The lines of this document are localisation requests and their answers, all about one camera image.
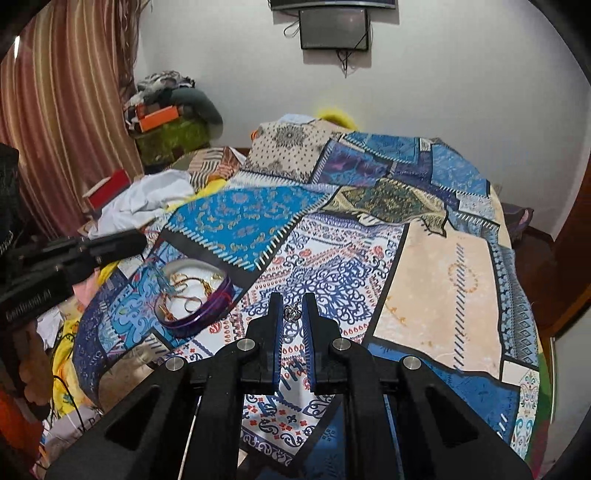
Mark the tangle of gold jewelry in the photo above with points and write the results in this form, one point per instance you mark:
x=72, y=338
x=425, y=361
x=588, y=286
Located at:
x=187, y=282

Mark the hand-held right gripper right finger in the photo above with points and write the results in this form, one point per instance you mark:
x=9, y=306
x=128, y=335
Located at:
x=308, y=332

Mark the orange striped bedding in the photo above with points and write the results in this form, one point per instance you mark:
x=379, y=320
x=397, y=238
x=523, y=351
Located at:
x=207, y=164

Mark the pile of grey clothes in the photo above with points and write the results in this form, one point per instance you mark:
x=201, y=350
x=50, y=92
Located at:
x=203, y=108

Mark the red box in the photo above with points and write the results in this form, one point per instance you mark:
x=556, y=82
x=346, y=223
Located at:
x=111, y=191

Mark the teal tassel earring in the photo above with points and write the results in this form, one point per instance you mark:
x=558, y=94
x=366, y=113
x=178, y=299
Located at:
x=161, y=281

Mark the yellow cloth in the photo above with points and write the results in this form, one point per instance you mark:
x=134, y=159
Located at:
x=210, y=190

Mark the crumpled white cloth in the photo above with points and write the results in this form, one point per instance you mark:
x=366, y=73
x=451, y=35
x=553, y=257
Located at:
x=143, y=198

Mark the dark pillow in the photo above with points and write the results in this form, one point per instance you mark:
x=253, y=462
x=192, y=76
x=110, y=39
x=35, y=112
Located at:
x=517, y=219

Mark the small black monitor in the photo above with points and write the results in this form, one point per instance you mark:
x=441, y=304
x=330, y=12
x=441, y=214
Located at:
x=334, y=28

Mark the patchwork printed blanket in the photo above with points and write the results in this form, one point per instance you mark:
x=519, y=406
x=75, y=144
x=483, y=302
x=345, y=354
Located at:
x=415, y=277

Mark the green patterned cloth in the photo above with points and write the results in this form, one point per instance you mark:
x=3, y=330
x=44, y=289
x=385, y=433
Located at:
x=171, y=141

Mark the yellow fuzzy item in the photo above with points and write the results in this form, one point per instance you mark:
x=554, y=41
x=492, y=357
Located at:
x=334, y=115

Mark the purple heart-shaped tin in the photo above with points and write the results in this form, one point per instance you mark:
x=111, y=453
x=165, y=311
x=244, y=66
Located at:
x=203, y=316

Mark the small silver pendant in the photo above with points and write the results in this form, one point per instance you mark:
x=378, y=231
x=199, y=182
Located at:
x=291, y=313

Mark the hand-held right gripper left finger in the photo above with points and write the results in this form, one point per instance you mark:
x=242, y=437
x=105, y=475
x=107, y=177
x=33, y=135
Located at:
x=278, y=332

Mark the striped brown curtain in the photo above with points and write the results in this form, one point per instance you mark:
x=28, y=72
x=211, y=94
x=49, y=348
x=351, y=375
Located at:
x=60, y=115

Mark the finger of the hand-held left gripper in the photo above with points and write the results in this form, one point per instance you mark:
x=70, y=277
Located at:
x=117, y=247
x=278, y=332

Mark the orange box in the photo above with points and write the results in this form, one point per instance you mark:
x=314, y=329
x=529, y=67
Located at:
x=159, y=119

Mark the black wall television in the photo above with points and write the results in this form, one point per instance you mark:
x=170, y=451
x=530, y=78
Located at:
x=332, y=3

